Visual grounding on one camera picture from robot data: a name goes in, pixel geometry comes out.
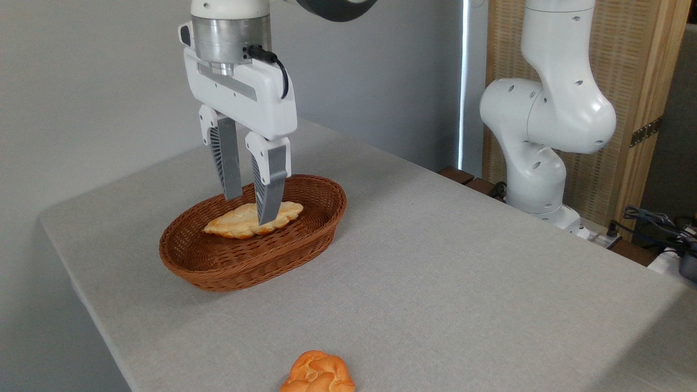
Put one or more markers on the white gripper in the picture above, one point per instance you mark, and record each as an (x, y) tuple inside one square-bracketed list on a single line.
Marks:
[(261, 103)]

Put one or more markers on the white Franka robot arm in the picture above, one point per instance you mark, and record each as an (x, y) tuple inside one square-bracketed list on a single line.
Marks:
[(566, 109)]

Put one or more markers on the flat golden bread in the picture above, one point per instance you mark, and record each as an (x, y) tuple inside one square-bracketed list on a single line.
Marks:
[(231, 223)]

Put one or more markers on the brown wicker basket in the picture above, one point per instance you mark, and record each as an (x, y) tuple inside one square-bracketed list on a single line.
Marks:
[(245, 267)]

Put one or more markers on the orange braided bread roll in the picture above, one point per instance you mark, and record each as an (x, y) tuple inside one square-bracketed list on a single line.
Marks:
[(318, 373)]

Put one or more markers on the grey tablecloth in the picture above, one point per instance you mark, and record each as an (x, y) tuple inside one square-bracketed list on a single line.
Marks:
[(435, 272)]

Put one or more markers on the dark metal screen hinge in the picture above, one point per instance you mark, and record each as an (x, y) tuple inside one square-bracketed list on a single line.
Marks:
[(646, 132)]

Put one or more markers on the wooden rattan folding screen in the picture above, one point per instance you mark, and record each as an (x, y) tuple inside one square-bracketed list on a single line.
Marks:
[(631, 54)]

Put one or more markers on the white box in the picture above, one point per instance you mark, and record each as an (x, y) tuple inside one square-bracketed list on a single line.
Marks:
[(661, 264)]

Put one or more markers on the dark grey device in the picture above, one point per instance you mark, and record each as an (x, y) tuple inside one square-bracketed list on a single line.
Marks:
[(689, 267)]

